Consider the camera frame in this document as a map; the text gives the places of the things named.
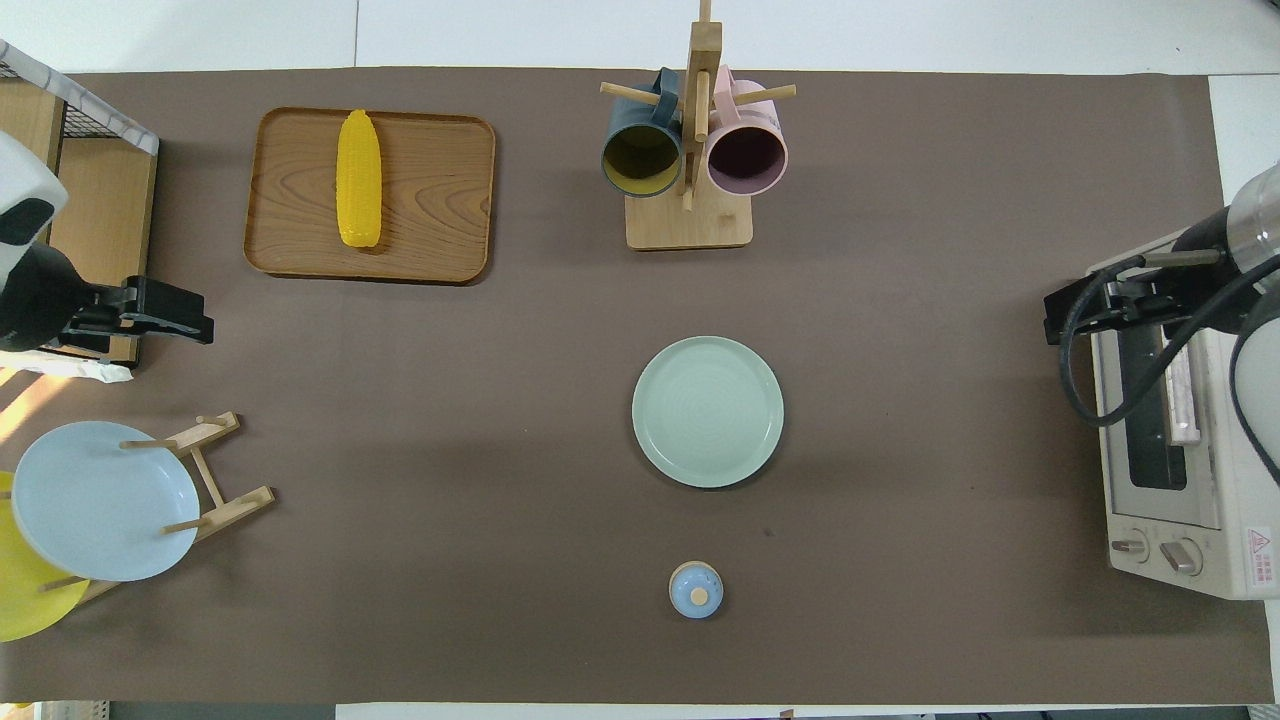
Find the glass oven door with handle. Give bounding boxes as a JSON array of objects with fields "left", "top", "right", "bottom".
[{"left": 1092, "top": 285, "right": 1226, "bottom": 531}]

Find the dark blue mug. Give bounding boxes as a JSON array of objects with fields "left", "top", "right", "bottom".
[{"left": 601, "top": 68, "right": 685, "bottom": 199}]

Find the wooden mug rack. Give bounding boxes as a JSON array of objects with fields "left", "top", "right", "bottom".
[{"left": 600, "top": 0, "right": 798, "bottom": 251}]

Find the wooden plate rack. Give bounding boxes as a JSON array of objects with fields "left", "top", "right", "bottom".
[{"left": 40, "top": 411, "right": 276, "bottom": 606}]

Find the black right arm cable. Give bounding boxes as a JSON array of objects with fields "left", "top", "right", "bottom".
[{"left": 1058, "top": 255, "right": 1280, "bottom": 428}]

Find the wire and wood shelf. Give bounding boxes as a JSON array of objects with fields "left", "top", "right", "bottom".
[{"left": 0, "top": 40, "right": 161, "bottom": 383}]

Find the brown wooden tray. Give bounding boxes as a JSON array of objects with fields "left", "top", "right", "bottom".
[{"left": 243, "top": 107, "right": 498, "bottom": 286}]

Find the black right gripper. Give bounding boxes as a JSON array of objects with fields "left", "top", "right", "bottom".
[{"left": 1045, "top": 205, "right": 1246, "bottom": 346}]

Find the light blue plate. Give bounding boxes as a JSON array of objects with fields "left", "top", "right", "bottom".
[{"left": 11, "top": 421, "right": 201, "bottom": 583}]

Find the pink mug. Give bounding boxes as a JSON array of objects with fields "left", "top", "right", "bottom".
[{"left": 706, "top": 66, "right": 790, "bottom": 197}]

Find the brown table mat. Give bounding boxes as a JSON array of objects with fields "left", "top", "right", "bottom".
[{"left": 0, "top": 68, "right": 1280, "bottom": 706}]

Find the pale green ceramic plate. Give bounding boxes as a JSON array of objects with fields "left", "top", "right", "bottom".
[{"left": 631, "top": 336, "right": 785, "bottom": 489}]

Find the yellow plate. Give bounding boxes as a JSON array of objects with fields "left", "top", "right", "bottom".
[{"left": 0, "top": 470, "right": 91, "bottom": 643}]

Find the white toaster oven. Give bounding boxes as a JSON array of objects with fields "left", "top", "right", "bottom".
[{"left": 1087, "top": 232, "right": 1280, "bottom": 601}]

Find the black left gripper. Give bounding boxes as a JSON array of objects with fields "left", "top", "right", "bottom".
[{"left": 0, "top": 243, "right": 214, "bottom": 351}]

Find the small blue round lid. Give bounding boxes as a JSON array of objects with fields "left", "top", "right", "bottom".
[{"left": 668, "top": 561, "right": 725, "bottom": 620}]

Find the yellow corn cob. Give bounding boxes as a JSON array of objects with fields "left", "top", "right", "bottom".
[{"left": 336, "top": 109, "right": 384, "bottom": 249}]

